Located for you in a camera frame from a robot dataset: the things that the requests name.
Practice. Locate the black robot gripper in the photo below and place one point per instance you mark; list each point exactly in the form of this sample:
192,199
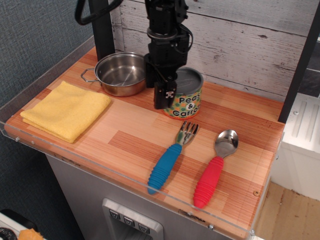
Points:
165,56

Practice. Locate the peas and carrots toy can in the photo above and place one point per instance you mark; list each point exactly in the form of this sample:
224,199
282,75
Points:
187,101

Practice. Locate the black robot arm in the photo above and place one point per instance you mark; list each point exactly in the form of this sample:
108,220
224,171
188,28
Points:
165,19

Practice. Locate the clear acrylic counter guard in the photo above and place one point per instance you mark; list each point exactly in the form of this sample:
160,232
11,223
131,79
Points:
126,141

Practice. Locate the stainless steel pot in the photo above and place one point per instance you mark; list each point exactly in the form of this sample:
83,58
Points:
120,74

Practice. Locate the folded yellow cloth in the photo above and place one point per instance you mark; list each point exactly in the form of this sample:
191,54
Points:
67,111

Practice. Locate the grey cabinet with dispenser panel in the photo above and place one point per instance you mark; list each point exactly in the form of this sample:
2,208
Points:
106,211

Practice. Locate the white appliance at right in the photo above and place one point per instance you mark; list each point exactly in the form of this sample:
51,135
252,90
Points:
297,162

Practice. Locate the black and orange object corner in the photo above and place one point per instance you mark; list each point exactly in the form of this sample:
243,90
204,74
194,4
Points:
15,222

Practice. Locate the blue handled metal fork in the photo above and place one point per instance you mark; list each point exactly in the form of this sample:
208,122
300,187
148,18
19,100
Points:
165,164

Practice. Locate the red handled metal spoon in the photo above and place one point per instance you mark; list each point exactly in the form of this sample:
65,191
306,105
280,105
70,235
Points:
225,145

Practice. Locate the black vertical post left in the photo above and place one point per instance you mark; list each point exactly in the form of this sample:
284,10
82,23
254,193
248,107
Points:
102,30

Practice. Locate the black vertical post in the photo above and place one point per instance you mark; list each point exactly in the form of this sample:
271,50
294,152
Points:
301,67
102,30

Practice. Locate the black vertical post right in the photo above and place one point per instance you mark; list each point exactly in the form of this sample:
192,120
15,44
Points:
301,67

